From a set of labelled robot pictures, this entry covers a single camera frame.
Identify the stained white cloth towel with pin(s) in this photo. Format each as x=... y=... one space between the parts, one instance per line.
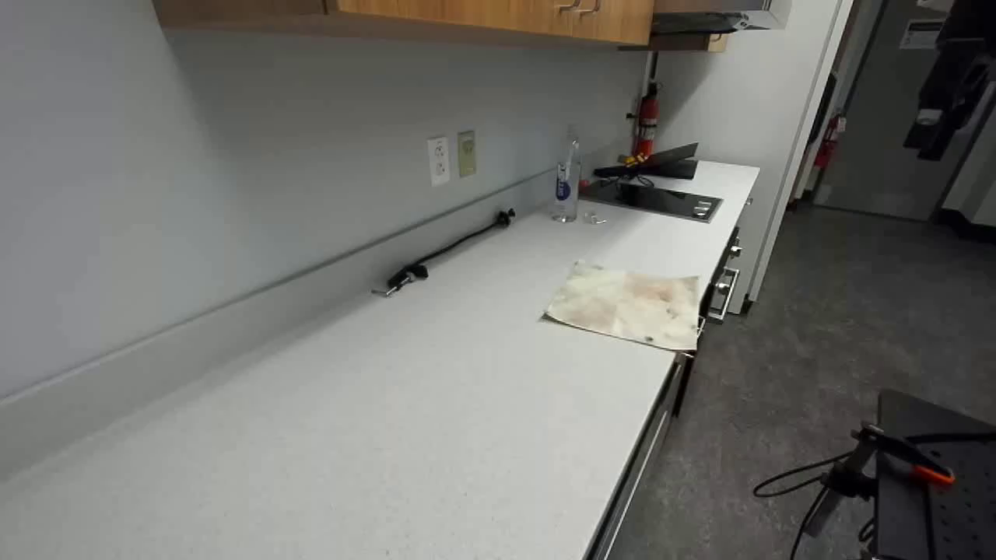
x=628 y=304

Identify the clear plastic water bottle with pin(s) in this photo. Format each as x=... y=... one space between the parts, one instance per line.
x=565 y=188

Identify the grey door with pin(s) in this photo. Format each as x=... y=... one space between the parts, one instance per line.
x=883 y=114

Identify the beige wall switch plate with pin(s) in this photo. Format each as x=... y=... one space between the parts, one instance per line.
x=468 y=152

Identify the dark metal wall shelf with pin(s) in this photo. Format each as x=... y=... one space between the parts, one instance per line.
x=717 y=23

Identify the red wall-mounted device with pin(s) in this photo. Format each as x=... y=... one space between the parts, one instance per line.
x=830 y=143

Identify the base cabinet with drawers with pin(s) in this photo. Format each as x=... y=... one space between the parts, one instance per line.
x=649 y=454

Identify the white electrical outlet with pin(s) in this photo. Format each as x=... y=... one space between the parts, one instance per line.
x=439 y=160

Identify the red fire extinguisher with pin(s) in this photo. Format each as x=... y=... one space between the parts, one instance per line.
x=646 y=114

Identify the black perforated table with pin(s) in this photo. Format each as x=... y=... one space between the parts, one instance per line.
x=934 y=517

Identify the wooden wall cabinet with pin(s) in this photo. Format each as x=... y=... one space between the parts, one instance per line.
x=468 y=12

